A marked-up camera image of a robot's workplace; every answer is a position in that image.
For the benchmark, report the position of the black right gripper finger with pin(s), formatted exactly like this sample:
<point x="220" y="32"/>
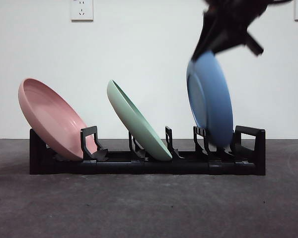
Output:
<point x="203" y="34"/>
<point x="228" y="38"/>

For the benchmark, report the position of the blue round plate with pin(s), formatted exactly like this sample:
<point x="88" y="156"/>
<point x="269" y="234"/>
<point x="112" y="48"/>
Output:
<point x="213" y="99"/>

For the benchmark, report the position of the green round plate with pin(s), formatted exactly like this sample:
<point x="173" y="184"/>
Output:
<point x="134" y="121"/>

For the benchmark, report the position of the pink round plate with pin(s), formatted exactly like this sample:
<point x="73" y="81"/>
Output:
<point x="52" y="116"/>

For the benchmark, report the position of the black plastic dish rack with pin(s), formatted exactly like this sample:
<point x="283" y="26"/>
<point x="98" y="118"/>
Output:
<point x="164" y="168"/>

